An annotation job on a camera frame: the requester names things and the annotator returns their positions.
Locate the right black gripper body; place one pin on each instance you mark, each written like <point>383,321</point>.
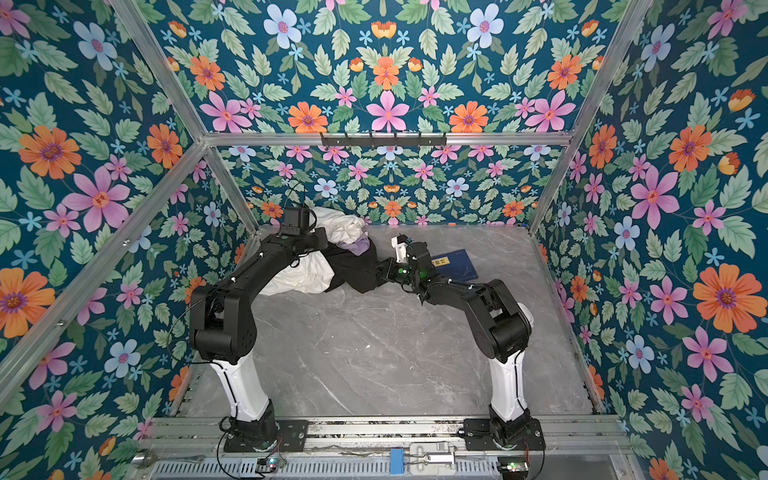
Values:
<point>402,274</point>

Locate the black cloth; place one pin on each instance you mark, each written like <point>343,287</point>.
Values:
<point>359,272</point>

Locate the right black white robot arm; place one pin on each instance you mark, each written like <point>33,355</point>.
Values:
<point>501,328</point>

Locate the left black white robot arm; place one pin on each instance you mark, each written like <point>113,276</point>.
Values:
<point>223,331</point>

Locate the purple cloth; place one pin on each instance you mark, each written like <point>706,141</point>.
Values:
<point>357,248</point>

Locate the white cloth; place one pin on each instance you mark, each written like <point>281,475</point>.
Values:
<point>313,273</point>

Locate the blue connector block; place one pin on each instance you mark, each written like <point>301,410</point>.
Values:
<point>396,461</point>

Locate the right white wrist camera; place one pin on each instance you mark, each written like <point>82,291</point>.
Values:
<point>402,247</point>

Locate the black hook rail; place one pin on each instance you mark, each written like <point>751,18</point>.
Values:
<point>371,140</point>

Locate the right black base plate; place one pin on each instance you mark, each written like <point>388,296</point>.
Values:
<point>477,435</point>

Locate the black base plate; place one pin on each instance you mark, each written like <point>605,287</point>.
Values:
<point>477,435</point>
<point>294,435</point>

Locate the silver latch bracket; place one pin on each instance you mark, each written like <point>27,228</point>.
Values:
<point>433,455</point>

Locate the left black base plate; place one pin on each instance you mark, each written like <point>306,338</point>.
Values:
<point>294,435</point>

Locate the white perforated cable duct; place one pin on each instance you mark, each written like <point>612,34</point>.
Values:
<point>325,468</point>

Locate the aluminium frame bars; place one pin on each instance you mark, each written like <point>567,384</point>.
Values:
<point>87,130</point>

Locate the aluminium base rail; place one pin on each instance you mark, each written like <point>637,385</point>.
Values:
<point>564,434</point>

